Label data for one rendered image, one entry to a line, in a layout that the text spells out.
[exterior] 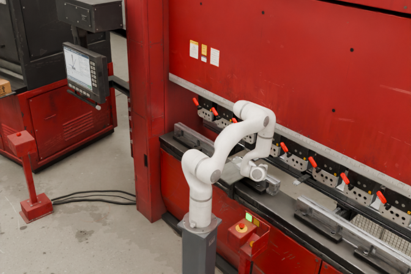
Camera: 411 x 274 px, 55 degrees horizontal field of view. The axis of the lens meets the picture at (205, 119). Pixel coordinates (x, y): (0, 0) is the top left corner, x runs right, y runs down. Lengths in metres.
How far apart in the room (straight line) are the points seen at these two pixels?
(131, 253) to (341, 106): 2.15
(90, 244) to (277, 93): 2.11
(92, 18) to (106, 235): 1.85
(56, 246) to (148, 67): 1.70
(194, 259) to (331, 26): 1.41
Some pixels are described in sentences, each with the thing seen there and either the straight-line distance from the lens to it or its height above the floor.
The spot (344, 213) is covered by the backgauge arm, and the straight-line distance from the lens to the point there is 2.71.
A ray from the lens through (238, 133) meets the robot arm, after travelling 2.03.
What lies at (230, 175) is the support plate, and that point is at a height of 1.00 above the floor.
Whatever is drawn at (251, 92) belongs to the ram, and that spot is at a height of 1.52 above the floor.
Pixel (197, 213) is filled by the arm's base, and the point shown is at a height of 1.11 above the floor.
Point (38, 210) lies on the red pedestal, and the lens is 3.95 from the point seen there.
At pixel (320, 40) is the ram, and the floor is 1.95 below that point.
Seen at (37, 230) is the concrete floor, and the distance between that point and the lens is 3.87.
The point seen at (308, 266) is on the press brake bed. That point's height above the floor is 0.66.
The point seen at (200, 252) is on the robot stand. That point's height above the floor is 0.87.
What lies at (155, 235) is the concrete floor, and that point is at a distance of 3.62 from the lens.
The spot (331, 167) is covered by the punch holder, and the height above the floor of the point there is 1.30.
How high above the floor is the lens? 2.50
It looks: 27 degrees down
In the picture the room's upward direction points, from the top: 2 degrees clockwise
